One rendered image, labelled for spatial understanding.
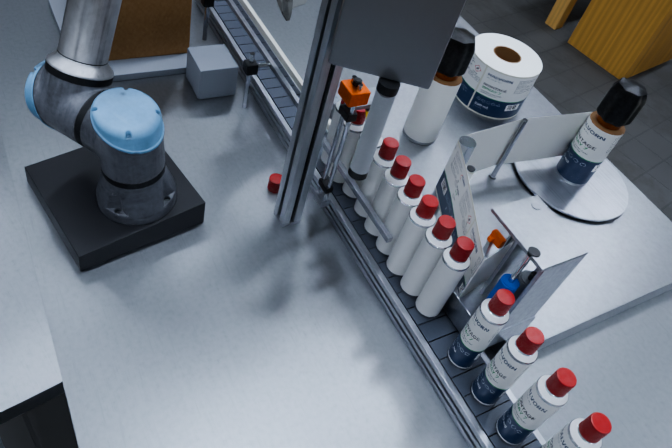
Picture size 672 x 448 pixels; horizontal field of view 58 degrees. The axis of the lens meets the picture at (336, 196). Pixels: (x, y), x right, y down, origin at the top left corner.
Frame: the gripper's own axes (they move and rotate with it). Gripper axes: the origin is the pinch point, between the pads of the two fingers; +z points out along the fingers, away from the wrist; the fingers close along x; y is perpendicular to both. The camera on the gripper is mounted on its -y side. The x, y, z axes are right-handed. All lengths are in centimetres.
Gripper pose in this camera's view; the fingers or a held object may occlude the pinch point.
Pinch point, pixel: (284, 15)
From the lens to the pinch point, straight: 152.5
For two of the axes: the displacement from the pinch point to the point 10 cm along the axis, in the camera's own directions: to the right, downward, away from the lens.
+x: -5.1, -2.8, 8.2
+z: 0.4, 9.4, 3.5
